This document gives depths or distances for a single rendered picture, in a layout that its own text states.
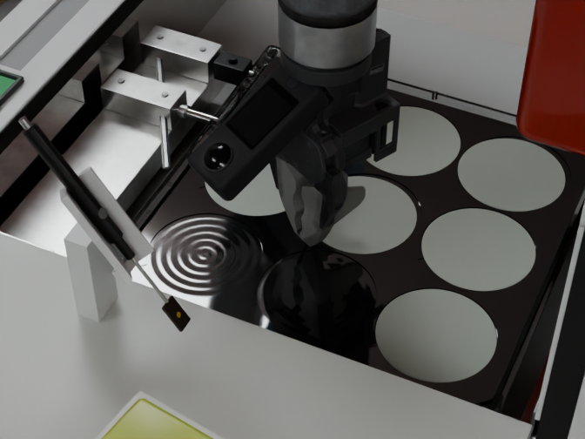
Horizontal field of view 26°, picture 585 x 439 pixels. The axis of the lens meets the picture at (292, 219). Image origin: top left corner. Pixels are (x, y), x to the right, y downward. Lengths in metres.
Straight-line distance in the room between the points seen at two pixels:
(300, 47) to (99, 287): 0.23
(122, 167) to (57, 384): 0.34
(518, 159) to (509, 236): 0.10
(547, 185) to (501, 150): 0.06
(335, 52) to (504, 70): 0.53
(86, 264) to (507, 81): 0.65
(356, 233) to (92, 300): 0.28
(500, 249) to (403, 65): 0.37
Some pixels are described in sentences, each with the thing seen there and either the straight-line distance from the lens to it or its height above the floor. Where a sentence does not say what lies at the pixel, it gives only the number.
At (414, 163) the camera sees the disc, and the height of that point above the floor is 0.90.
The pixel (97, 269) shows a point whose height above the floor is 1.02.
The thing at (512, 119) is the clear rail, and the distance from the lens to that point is 1.26.
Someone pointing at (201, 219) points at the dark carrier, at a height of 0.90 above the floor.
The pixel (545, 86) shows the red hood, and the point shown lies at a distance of 0.72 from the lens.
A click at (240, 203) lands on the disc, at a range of 1.16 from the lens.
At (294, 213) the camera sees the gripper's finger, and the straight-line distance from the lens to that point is 1.09.
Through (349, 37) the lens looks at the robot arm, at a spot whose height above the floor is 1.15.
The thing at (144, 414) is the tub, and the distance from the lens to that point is 0.85.
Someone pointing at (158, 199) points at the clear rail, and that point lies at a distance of 1.17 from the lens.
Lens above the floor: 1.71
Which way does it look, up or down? 45 degrees down
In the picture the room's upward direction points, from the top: straight up
